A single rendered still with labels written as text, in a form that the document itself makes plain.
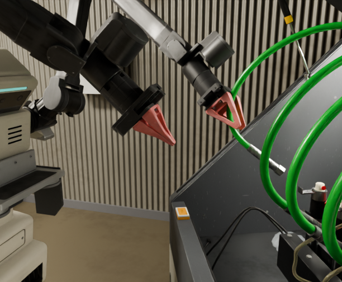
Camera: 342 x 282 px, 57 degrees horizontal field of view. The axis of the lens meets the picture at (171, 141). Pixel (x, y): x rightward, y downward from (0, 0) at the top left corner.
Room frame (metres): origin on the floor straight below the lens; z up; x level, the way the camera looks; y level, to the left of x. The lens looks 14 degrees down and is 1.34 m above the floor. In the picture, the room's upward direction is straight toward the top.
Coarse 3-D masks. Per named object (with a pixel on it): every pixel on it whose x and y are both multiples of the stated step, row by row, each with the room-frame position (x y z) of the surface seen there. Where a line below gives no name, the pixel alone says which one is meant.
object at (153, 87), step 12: (120, 84) 0.53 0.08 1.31; (132, 84) 0.54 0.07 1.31; (156, 84) 0.56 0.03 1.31; (108, 96) 0.54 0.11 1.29; (120, 96) 0.53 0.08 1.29; (132, 96) 0.53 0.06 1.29; (144, 96) 0.52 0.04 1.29; (120, 108) 0.53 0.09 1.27; (132, 108) 0.52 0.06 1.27; (144, 108) 0.55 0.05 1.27; (120, 120) 0.53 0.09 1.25
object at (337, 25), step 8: (328, 24) 0.66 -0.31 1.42; (336, 24) 0.65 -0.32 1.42; (304, 32) 0.67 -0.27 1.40; (312, 32) 0.66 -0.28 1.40; (288, 40) 0.67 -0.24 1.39; (272, 48) 0.68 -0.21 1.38; (280, 48) 0.68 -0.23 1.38; (264, 56) 0.69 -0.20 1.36; (256, 64) 0.69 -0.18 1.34; (248, 72) 0.70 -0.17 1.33; (240, 80) 0.70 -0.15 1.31; (232, 88) 0.71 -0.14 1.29; (232, 96) 0.70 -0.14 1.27; (232, 120) 0.71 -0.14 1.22; (232, 128) 0.70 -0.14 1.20; (240, 136) 0.70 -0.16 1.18; (248, 144) 0.69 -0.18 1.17
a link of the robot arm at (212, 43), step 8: (216, 32) 0.78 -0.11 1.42; (176, 40) 0.80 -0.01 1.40; (208, 40) 0.78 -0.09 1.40; (216, 40) 0.76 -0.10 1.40; (224, 40) 0.75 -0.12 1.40; (168, 48) 0.80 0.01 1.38; (176, 48) 0.79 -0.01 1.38; (184, 48) 0.78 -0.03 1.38; (192, 48) 0.78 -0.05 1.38; (200, 48) 0.78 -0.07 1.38; (208, 48) 0.76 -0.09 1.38; (216, 48) 0.75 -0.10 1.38; (224, 48) 0.75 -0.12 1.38; (176, 56) 0.78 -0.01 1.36; (184, 56) 0.78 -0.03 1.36; (192, 56) 0.80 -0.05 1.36; (208, 56) 0.76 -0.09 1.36; (216, 56) 0.75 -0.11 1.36; (224, 56) 0.75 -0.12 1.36; (216, 64) 0.76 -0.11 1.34
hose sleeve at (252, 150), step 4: (248, 148) 0.69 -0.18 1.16; (252, 148) 0.69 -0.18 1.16; (256, 148) 0.69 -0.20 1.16; (252, 152) 0.69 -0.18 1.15; (256, 152) 0.69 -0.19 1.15; (260, 152) 0.69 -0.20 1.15; (256, 156) 0.69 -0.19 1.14; (272, 160) 0.68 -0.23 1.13; (272, 164) 0.68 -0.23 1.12; (276, 164) 0.68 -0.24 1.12; (272, 168) 0.68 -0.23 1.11; (276, 168) 0.67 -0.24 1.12
